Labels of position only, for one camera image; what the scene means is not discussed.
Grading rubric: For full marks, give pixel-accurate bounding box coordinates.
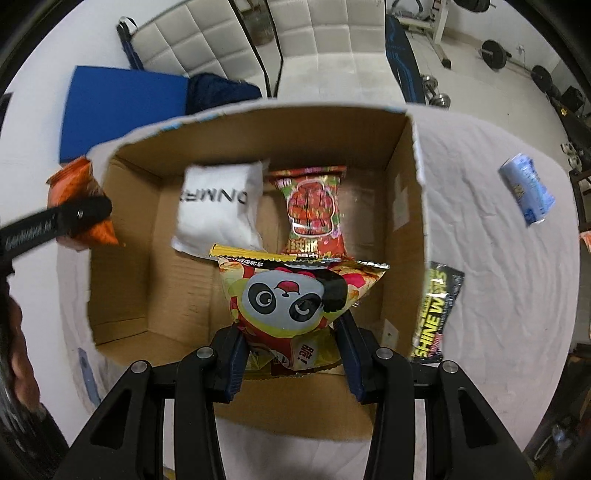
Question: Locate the light blue packet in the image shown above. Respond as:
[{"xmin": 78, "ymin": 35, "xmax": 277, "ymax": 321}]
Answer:
[{"xmin": 498, "ymin": 154, "xmax": 557, "ymax": 227}]

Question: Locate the white metal rack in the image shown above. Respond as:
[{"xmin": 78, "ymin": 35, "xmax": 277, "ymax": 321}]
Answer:
[{"xmin": 387, "ymin": 0, "xmax": 457, "ymax": 71}]

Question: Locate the red snack packet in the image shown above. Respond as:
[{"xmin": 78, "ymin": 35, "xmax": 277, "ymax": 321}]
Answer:
[{"xmin": 269, "ymin": 165, "xmax": 348, "ymax": 262}]

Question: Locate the white bed sheet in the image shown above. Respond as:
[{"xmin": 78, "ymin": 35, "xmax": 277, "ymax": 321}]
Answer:
[{"xmin": 0, "ymin": 99, "xmax": 583, "ymax": 480}]

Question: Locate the black box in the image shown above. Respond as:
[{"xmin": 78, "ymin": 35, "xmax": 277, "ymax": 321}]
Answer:
[{"xmin": 551, "ymin": 85, "xmax": 585, "ymax": 117}]

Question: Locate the white soft packet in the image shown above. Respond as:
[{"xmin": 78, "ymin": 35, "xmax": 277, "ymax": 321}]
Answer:
[{"xmin": 171, "ymin": 159, "xmax": 271, "ymax": 256}]

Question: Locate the panda print snack packet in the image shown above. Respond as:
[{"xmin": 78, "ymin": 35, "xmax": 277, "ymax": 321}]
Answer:
[{"xmin": 210, "ymin": 244, "xmax": 391, "ymax": 377}]

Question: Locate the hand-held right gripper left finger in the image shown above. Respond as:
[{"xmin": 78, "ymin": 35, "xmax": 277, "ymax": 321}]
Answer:
[{"xmin": 53, "ymin": 325, "xmax": 251, "ymax": 480}]

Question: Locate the dark blue cloth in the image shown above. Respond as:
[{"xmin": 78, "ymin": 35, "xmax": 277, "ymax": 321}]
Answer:
[{"xmin": 187, "ymin": 73, "xmax": 263, "ymax": 116}]

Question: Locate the cardboard box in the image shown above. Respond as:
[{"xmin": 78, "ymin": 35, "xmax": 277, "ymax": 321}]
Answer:
[{"xmin": 85, "ymin": 105, "xmax": 428, "ymax": 439}]

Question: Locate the black metal frame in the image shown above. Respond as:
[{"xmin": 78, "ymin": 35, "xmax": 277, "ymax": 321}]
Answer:
[{"xmin": 235, "ymin": 0, "xmax": 284, "ymax": 100}]

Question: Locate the white quilted chair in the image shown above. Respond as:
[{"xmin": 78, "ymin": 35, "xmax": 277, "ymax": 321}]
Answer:
[
  {"xmin": 131, "ymin": 0, "xmax": 269, "ymax": 100},
  {"xmin": 267, "ymin": 0, "xmax": 408, "ymax": 110}
]

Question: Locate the pair of grey dumbbells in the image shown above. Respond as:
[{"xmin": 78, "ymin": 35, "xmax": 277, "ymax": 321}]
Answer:
[{"xmin": 421, "ymin": 74, "xmax": 454, "ymax": 110}]

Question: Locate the orange snack packet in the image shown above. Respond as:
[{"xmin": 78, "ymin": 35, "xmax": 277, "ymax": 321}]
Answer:
[{"xmin": 46, "ymin": 157, "xmax": 122, "ymax": 251}]

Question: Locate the black blue weight bench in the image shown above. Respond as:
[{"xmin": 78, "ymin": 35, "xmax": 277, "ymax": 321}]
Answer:
[{"xmin": 385, "ymin": 14, "xmax": 428, "ymax": 105}]

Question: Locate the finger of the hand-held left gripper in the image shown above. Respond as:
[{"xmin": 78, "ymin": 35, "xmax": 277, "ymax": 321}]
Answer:
[{"xmin": 54, "ymin": 196, "xmax": 114, "ymax": 240}]

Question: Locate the black barbell weight plate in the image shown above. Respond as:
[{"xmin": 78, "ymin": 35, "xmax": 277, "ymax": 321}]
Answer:
[
  {"xmin": 530, "ymin": 65, "xmax": 556, "ymax": 94},
  {"xmin": 480, "ymin": 40, "xmax": 512, "ymax": 71}
]

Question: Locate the black packet with yellow print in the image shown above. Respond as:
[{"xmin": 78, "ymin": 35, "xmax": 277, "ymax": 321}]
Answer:
[{"xmin": 409, "ymin": 261, "xmax": 466, "ymax": 366}]

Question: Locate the person's left hand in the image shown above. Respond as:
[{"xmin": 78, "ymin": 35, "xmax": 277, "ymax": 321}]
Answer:
[{"xmin": 0, "ymin": 295, "xmax": 41, "ymax": 409}]

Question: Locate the black blue padded bar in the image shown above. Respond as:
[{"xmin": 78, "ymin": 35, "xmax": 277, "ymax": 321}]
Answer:
[{"xmin": 116, "ymin": 16, "xmax": 147, "ymax": 71}]

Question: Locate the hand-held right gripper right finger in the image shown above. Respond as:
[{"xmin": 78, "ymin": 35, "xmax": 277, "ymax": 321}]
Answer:
[{"xmin": 333, "ymin": 314, "xmax": 536, "ymax": 480}]

